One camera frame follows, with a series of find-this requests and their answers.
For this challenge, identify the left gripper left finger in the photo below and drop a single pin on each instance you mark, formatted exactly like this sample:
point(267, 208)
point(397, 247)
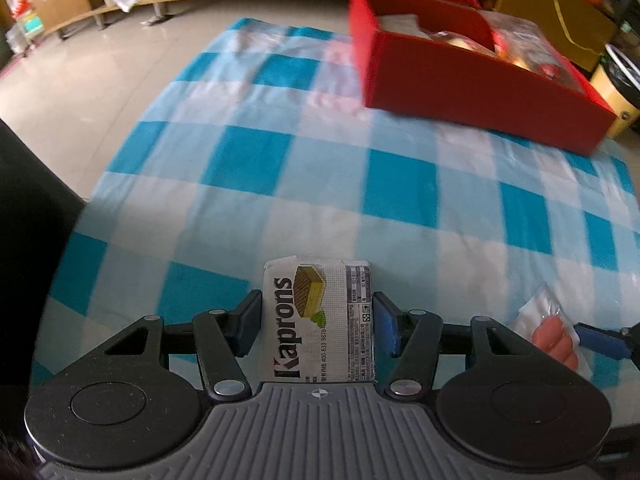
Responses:
point(218, 338)

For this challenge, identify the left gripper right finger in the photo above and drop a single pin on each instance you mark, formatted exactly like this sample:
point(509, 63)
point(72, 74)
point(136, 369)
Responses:
point(408, 345)

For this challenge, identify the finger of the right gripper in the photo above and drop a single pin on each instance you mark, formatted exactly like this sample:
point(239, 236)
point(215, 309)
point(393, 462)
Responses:
point(615, 344)

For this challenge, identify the vacuum packed sausages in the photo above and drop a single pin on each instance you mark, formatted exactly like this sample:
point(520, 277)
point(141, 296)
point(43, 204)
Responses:
point(543, 323)

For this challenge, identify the Kaprons wafer packet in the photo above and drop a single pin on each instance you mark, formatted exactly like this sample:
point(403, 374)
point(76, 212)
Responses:
point(317, 321)

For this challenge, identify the clear dried fruit bag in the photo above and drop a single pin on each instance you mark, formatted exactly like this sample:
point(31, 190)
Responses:
point(521, 43)

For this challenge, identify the blue white checkered cloth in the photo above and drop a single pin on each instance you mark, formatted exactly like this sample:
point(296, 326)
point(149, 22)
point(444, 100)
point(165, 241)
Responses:
point(261, 148)

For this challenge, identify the yellow trash bin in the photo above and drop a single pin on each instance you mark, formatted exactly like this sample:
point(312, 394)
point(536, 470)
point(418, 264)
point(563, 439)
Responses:
point(616, 79)

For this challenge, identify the red cardboard box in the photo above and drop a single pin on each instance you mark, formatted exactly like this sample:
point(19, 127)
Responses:
point(415, 76)

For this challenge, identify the white snack pouch in box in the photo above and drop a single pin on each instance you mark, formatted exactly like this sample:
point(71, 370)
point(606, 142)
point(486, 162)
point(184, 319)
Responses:
point(402, 24)

